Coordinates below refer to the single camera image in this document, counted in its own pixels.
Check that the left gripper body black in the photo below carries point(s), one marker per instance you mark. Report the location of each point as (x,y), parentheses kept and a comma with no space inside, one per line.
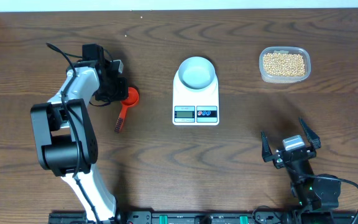
(115,89)

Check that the red measuring scoop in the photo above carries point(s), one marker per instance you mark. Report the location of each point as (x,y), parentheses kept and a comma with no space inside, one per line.
(131,101)

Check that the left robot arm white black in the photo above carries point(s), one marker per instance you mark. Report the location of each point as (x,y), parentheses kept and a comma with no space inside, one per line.
(64,136)

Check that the clear container of soybeans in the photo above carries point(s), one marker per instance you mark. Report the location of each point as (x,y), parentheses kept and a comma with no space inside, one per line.
(284,65)

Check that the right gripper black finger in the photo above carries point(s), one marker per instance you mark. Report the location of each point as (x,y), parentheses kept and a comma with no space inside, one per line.
(311,136)
(266,151)

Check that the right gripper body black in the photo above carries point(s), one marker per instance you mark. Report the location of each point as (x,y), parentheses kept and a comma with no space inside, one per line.
(278,160)

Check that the grey bowl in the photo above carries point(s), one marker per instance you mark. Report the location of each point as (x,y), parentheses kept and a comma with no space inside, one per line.
(196,73)

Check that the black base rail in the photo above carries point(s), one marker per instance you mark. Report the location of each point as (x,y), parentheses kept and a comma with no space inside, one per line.
(261,216)

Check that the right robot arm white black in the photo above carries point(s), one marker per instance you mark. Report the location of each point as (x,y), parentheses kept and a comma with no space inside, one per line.
(317,192)

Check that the white digital kitchen scale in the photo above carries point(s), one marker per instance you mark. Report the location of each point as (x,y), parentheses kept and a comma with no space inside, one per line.
(195,107)

